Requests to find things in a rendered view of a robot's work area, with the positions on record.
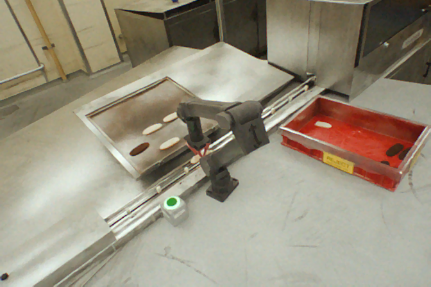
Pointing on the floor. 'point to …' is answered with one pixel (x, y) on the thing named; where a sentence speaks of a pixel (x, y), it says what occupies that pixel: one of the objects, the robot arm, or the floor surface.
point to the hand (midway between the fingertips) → (200, 154)
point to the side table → (295, 220)
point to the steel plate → (74, 166)
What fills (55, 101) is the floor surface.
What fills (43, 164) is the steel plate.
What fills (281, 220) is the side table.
